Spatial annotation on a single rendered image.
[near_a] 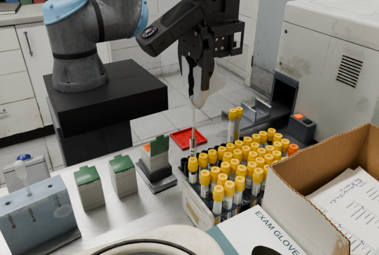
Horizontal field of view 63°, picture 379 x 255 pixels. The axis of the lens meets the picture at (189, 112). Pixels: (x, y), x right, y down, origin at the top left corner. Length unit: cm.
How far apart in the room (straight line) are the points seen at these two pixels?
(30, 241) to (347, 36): 67
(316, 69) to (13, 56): 182
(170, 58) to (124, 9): 237
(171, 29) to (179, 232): 27
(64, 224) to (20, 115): 181
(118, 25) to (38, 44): 135
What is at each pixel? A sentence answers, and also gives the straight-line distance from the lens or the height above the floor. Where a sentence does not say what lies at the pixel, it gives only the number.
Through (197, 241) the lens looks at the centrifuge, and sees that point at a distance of 41.
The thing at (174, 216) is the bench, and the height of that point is 87.
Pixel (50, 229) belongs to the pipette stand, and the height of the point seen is 91.
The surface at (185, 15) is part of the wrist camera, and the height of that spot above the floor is 121.
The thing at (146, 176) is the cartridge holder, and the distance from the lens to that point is 64.
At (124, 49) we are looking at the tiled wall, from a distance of 299.
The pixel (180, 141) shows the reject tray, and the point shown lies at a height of 88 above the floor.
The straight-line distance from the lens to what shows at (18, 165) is 50.
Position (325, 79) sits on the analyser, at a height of 104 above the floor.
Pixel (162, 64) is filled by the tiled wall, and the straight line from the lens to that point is 319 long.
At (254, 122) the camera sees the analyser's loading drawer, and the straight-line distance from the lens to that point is 76.
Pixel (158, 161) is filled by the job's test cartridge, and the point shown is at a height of 93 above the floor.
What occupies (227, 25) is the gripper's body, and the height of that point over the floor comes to 119.
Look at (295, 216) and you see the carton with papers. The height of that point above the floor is 98.
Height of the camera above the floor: 132
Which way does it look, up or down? 31 degrees down
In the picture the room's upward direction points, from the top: straight up
